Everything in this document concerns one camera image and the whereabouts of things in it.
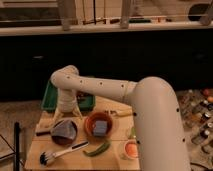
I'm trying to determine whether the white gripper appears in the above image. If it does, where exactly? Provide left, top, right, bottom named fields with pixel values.
left=52, top=89, right=83, bottom=125

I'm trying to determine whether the grey towel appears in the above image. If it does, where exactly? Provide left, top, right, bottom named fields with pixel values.
left=51, top=120, right=77, bottom=139

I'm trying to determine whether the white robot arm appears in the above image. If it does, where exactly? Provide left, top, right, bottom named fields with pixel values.
left=50, top=65, right=191, bottom=171

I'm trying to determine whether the orange bowl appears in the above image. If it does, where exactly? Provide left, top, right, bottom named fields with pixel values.
left=84, top=112, right=113, bottom=139

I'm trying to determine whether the dark purple bowl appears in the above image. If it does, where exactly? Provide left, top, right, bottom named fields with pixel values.
left=50, top=120, right=78, bottom=146

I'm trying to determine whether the green tray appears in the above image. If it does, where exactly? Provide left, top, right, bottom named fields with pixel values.
left=41, top=81, right=95, bottom=113

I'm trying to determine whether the blue sponge block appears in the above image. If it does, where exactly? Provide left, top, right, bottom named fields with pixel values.
left=93, top=121, right=107, bottom=136

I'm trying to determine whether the green chili pepper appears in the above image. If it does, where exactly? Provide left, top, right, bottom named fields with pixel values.
left=83, top=141, right=111, bottom=157

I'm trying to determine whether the yellow banana toy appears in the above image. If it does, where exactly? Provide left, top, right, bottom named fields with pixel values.
left=105, top=108, right=134, bottom=118

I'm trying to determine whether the black tripod stand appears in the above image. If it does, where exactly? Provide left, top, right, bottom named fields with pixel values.
left=0, top=122, right=24, bottom=171

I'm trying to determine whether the green cup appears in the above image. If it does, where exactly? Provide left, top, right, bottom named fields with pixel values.
left=128, top=126, right=136, bottom=139

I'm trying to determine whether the clear cup with orange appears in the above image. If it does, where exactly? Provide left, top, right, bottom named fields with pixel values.
left=121, top=139, right=138, bottom=160

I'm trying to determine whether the cluttered box of bottles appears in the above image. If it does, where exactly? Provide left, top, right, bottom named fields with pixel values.
left=177, top=89, right=213, bottom=171

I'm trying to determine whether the black handled knife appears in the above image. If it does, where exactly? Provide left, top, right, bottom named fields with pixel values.
left=36, top=131, right=51, bottom=136

